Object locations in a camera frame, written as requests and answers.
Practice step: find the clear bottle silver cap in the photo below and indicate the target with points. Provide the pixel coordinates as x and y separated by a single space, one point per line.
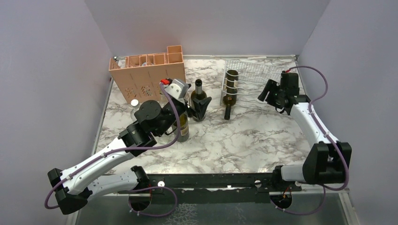
135 104

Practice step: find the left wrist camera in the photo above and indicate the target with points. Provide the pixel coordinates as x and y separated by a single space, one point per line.
176 88

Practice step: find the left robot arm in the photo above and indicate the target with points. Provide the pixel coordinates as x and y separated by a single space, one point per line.
155 127

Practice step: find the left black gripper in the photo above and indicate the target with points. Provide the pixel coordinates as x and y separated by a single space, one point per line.
200 107

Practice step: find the peach plastic crate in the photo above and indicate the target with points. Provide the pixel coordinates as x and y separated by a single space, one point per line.
139 78

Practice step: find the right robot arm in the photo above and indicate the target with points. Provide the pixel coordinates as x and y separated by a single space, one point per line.
329 158

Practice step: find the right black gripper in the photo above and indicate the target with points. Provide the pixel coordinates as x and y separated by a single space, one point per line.
271 86

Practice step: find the green wine bottle silver neck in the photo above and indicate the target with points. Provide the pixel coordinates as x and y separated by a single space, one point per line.
198 94

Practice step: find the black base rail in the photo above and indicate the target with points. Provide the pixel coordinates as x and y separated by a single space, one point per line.
211 188

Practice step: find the green Primitivo wine bottle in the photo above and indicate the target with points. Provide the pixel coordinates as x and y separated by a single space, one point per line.
184 128

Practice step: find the white wire wine rack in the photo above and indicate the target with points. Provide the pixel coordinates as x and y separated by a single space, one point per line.
252 76

